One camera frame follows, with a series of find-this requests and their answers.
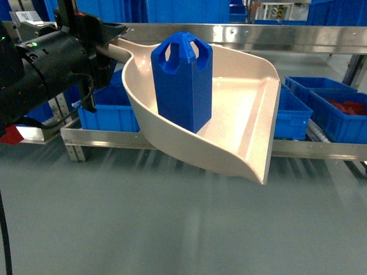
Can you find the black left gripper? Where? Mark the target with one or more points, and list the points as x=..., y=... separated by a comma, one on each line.
x=50, y=64

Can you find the blue plastic block part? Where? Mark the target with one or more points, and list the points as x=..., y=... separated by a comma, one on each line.
x=182, y=71

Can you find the beige plastic dustpan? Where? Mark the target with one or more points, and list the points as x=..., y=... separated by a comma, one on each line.
x=237, y=140

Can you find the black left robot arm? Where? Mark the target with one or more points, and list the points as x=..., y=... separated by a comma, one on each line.
x=10, y=116

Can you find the steel shelf rack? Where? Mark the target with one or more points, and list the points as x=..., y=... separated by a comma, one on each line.
x=247, y=39

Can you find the blue storage bin left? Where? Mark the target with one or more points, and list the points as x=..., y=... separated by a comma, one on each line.
x=113, y=109

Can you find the blue storage bin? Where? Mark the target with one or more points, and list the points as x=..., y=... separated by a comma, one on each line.
x=293, y=116
x=113, y=109
x=302, y=86

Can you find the blue storage bin middle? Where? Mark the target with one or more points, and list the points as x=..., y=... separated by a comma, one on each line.
x=293, y=116

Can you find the blue storage bin right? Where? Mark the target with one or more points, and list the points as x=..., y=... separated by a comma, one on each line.
x=302, y=86

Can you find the blue bin with red parts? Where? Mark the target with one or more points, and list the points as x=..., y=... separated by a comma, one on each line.
x=339, y=126

